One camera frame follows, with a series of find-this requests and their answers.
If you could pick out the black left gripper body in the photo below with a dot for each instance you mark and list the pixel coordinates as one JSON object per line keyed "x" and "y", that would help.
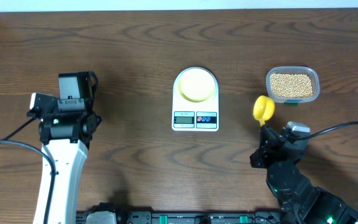
{"x": 94, "y": 88}

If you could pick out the white digital kitchen scale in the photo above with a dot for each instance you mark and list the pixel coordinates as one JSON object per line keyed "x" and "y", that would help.
{"x": 189, "y": 116}

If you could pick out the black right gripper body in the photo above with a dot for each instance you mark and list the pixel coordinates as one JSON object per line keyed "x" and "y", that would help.
{"x": 265, "y": 154}

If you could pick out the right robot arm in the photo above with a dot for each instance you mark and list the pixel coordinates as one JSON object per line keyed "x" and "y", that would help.
{"x": 300, "y": 201}

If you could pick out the yellow measuring scoop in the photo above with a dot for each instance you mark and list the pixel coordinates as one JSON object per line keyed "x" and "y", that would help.
{"x": 263, "y": 110}

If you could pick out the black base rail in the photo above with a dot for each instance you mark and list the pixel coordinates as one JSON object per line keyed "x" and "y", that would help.
{"x": 128, "y": 214}

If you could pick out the green tape strip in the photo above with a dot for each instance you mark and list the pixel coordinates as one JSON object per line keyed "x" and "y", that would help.
{"x": 291, "y": 103}

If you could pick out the clear plastic container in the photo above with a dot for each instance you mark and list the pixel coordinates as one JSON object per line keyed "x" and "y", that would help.
{"x": 294, "y": 70}

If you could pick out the yellow plastic bowl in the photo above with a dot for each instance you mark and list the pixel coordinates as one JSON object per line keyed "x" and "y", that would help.
{"x": 196, "y": 85}

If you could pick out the soybeans in container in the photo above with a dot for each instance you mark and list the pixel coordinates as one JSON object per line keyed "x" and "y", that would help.
{"x": 287, "y": 85}

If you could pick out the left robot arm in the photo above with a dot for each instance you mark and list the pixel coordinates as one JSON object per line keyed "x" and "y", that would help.
{"x": 66, "y": 128}

